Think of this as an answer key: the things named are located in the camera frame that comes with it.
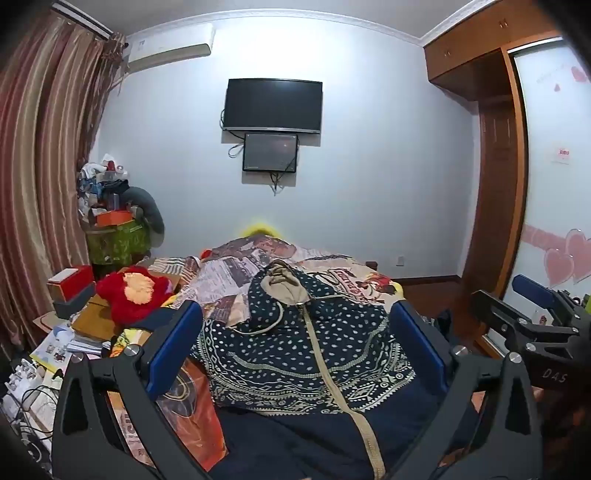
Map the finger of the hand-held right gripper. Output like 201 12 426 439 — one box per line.
470 290 561 354
512 274 591 325

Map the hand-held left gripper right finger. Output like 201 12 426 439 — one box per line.
383 298 544 480

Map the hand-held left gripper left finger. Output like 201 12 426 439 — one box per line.
51 300 227 480

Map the navy patterned hooded jacket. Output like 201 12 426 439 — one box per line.
196 259 467 480

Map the red plush toy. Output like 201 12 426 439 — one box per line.
95 265 176 324

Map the printed blanket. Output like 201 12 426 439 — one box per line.
106 233 490 472

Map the brown cardboard box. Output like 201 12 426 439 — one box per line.
71 294 122 343

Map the grey box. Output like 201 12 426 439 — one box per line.
53 282 98 320

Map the stack of papers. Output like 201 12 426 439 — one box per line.
30 323 112 372

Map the green patterned box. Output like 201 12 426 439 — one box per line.
85 220 151 267

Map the red box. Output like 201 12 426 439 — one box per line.
47 265 95 301

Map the wooden wardrobe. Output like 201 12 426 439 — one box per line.
424 4 575 298

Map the orange box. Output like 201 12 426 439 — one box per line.
95 210 133 227

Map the yellow plush toy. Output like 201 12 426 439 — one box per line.
240 220 282 238

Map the pile of household clutter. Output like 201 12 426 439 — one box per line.
76 153 133 217

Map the small black monitor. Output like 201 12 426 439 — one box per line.
243 133 298 174

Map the striped brown curtain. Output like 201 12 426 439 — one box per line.
0 9 126 356

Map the white air conditioner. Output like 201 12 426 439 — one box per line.
124 23 216 73

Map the black wall television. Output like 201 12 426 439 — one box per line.
223 78 323 136

